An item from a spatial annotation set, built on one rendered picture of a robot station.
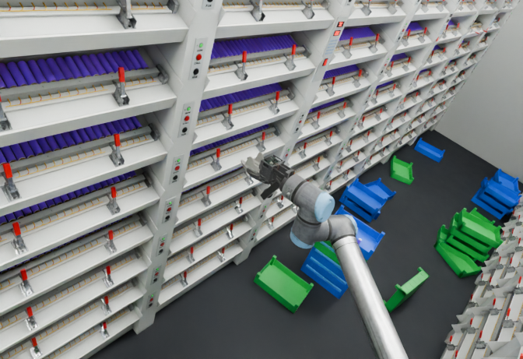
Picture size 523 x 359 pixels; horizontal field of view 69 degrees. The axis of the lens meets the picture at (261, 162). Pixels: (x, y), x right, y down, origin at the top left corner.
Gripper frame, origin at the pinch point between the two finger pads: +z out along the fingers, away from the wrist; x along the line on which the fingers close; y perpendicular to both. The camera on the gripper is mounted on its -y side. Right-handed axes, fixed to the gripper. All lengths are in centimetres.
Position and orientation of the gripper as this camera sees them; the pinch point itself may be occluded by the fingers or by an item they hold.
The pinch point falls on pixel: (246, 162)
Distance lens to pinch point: 141.4
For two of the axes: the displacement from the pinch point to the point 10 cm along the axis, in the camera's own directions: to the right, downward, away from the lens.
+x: -6.5, 2.9, -7.0
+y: 1.9, -8.3, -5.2
